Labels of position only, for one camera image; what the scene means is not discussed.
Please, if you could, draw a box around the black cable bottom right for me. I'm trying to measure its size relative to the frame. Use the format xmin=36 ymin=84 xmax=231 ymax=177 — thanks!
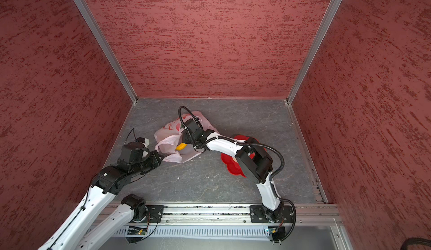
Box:
xmin=400 ymin=237 xmax=431 ymax=250

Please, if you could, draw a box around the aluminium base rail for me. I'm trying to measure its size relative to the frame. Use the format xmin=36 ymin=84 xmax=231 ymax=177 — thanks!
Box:
xmin=94 ymin=202 xmax=342 ymax=225

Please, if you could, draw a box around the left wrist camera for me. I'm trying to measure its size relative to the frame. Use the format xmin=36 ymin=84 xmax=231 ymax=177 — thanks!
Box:
xmin=118 ymin=137 xmax=150 ymax=165

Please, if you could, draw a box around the left aluminium corner post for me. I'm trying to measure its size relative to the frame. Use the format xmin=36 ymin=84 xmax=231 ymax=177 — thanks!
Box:
xmin=73 ymin=0 xmax=139 ymax=104

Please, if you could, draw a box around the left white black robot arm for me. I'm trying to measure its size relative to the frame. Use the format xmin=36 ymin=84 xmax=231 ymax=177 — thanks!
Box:
xmin=40 ymin=150 xmax=163 ymax=250

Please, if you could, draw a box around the right black corrugated cable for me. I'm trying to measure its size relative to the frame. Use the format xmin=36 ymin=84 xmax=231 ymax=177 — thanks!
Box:
xmin=177 ymin=106 xmax=297 ymax=242

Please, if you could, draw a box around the aluminium corner post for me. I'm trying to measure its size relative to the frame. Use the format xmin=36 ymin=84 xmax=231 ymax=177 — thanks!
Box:
xmin=73 ymin=0 xmax=139 ymax=104
xmin=287 ymin=0 xmax=343 ymax=105

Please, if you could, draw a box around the red flower-shaped bowl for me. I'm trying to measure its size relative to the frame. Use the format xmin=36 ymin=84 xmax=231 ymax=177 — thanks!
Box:
xmin=217 ymin=136 xmax=263 ymax=184

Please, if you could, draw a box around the pink plastic bag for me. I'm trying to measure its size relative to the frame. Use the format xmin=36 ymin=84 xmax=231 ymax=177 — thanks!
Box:
xmin=154 ymin=119 xmax=202 ymax=164

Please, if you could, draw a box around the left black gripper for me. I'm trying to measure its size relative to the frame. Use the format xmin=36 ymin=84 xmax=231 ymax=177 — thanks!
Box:
xmin=131 ymin=150 xmax=165 ymax=177

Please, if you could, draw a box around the yellow fake banana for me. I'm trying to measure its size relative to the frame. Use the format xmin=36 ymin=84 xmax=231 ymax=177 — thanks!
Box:
xmin=175 ymin=143 xmax=188 ymax=151

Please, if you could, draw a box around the white slotted cable duct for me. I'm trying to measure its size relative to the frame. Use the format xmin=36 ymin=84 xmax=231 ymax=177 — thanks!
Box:
xmin=113 ymin=225 xmax=269 ymax=240

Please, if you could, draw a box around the right aluminium corner post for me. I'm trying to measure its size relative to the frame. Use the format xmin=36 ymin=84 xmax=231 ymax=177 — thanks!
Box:
xmin=287 ymin=0 xmax=343 ymax=105

